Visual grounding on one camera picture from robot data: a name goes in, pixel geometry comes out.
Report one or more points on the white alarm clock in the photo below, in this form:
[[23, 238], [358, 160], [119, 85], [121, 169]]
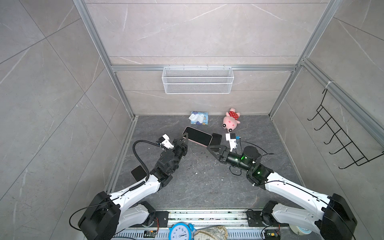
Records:
[[300, 231]]

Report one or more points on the blue tissue packet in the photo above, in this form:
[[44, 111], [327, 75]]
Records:
[[199, 118]]

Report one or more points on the pink pig plush toy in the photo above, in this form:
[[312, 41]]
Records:
[[230, 121]]

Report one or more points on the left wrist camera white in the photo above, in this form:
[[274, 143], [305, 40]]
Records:
[[164, 142]]

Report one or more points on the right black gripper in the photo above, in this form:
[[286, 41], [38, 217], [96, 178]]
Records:
[[225, 150]]

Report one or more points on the black phone centre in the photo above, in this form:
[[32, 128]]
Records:
[[216, 139]]

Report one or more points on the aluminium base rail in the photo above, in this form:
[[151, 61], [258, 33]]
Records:
[[204, 222]]

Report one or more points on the woven basket object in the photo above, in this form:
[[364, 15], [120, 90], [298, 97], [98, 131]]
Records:
[[212, 233]]

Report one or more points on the black wire hook rack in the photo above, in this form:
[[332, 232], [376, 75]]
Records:
[[340, 135]]

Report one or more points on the small phone pink case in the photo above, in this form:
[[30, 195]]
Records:
[[139, 173]]

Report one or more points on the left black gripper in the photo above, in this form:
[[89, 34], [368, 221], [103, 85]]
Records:
[[180, 145]]

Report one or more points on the white wire wall basket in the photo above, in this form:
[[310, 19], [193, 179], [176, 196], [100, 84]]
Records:
[[197, 80]]

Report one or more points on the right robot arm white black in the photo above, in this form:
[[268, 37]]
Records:
[[328, 216]]

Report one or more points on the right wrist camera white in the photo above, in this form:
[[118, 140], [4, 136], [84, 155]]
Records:
[[232, 139]]

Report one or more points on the blue alarm clock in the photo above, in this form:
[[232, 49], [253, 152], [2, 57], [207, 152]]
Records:
[[182, 231]]

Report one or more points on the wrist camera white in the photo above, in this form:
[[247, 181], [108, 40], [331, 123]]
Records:
[[164, 142], [232, 139]]

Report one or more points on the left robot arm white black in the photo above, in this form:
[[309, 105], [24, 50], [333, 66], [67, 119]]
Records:
[[126, 198]]

